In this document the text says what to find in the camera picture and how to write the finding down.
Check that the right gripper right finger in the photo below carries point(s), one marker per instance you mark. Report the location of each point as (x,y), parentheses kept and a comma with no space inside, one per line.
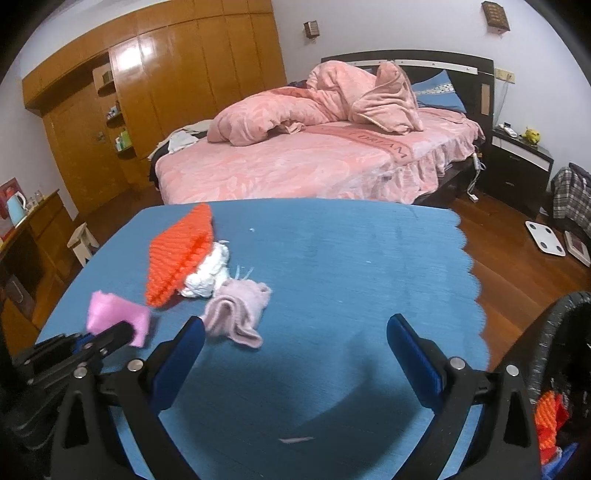
(504,444)

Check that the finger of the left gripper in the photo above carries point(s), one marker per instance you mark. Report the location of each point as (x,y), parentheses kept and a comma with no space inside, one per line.
(53,350)
(90,354)

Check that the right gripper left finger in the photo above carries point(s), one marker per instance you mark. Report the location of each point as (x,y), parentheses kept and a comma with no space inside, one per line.
(86,442)

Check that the pink cloth pouch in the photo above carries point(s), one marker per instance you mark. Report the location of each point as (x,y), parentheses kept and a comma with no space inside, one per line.
(107,309)

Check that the orange foam net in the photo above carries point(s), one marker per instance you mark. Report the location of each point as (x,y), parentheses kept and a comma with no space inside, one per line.
(177,252)
(550,416)

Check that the blue plastic bag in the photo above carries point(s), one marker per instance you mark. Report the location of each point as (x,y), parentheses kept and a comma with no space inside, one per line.
(556,464)

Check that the black lined trash bin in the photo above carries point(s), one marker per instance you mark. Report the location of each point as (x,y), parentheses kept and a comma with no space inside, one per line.
(553,354)

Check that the wooden side cabinet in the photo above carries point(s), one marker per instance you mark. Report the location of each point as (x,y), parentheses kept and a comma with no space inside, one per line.
(37,267)

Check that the small white stool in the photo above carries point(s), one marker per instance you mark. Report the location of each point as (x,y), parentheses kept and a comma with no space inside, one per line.
(83,244)

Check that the white tissue ball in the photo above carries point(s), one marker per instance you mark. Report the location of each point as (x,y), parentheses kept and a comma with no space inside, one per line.
(209,275)

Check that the mauve crumpled sock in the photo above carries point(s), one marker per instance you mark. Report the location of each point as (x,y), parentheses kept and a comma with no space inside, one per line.
(235,310)

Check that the blue kettle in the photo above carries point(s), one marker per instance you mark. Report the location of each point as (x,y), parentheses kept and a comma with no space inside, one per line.
(16,205)

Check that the clothes pile on bed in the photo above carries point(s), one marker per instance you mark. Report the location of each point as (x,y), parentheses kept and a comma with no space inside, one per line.
(183,137)

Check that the white bathroom scale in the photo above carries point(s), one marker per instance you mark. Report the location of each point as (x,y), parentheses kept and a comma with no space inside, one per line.
(545,239)

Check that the book on floor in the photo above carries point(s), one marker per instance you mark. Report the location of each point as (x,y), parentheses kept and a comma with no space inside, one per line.
(577,248)

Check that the wooden wardrobe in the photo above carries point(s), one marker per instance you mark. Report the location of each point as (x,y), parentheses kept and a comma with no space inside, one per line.
(108,97)

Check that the bed with pink sheet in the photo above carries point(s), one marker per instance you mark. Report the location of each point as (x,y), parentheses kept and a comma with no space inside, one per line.
(336,160)

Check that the black nightstand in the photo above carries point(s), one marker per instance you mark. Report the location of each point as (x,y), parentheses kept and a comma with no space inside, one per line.
(516,173)

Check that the yellow plush toy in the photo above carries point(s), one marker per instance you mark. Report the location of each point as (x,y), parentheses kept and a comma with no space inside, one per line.
(531,136)

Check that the pink duvet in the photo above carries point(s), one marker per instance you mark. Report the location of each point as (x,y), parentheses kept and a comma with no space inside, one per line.
(335,91)

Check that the blue pillow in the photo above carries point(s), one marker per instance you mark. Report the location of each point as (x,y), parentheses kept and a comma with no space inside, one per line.
(438,92)

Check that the black headboard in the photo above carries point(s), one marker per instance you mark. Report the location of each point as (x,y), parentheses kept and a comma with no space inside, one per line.
(473,77)

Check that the wall lamp left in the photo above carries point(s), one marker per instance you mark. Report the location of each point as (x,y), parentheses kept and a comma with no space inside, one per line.
(311,29)

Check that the wall lamp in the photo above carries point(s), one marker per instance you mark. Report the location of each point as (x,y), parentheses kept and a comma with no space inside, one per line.
(311,29)
(495,16)

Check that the wall lamp right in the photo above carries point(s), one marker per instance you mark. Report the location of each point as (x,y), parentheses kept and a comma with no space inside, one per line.
(495,16)

